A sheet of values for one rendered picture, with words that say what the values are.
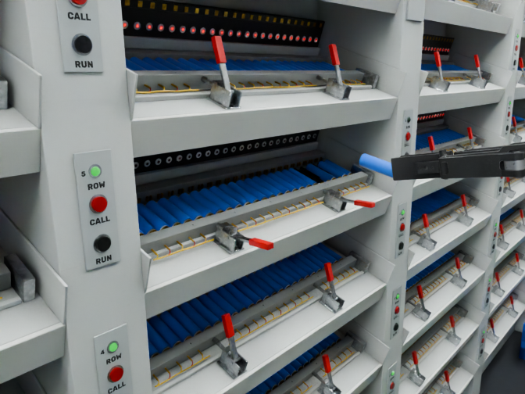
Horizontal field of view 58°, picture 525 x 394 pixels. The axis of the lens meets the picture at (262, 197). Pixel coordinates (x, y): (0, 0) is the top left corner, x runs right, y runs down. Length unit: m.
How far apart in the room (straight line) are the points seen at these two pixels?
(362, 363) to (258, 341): 0.39
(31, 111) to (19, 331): 0.21
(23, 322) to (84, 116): 0.21
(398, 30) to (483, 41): 0.70
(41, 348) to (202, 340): 0.30
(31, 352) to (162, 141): 0.26
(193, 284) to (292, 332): 0.29
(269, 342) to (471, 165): 0.45
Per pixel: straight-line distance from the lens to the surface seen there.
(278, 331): 0.85
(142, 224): 0.66
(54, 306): 0.54
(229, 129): 0.63
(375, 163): 0.67
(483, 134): 1.67
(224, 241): 0.67
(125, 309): 0.57
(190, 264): 0.63
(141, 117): 0.54
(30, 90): 0.49
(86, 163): 0.50
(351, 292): 1.01
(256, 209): 0.74
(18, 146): 0.48
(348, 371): 1.12
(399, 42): 0.99
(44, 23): 0.49
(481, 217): 1.64
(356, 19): 1.05
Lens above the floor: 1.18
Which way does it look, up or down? 14 degrees down
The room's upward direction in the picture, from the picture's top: 1 degrees counter-clockwise
